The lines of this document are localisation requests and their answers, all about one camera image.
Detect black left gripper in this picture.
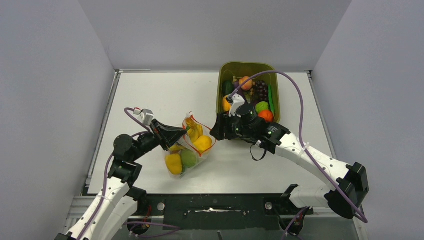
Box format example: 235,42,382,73
131,119,188,162

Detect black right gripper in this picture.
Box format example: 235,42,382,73
211,110,255,141

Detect yellow toy bell pepper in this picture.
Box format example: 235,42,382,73
165,153,183,175

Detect clear zip bag orange zipper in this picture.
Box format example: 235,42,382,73
164,112,217,179

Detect green toy cabbage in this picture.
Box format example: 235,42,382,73
180,149,198,168

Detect yellow toy banana bunch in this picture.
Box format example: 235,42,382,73
185,117,203,143

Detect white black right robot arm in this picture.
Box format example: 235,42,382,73
210,104,369,219

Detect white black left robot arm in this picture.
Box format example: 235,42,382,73
55,119,187,240

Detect orange toy bell pepper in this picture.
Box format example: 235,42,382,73
221,95,231,112

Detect dark green toy avocado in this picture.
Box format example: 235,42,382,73
221,80,234,97

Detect lime green toy fruit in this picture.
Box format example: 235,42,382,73
255,101,270,114

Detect orange pink toy peach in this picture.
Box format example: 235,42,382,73
238,76,253,92

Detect dark purple toy grapes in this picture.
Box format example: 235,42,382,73
250,80,269,103

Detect long green toy bean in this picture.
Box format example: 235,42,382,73
268,85,275,115

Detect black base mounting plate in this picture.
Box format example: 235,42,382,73
133,193,301,231

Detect olive green plastic bin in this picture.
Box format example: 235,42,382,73
215,61,281,123

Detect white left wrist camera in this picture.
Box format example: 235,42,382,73
133,107,154,126

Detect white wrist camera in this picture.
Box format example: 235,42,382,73
226,93,246,117
133,107,154,126

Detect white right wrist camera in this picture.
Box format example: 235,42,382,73
226,93,246,117

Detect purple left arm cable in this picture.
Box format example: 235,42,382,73
76,107,153,240

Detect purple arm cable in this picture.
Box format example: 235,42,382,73
228,70,369,240
76,107,153,240

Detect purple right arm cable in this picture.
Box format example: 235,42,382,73
228,70,369,240

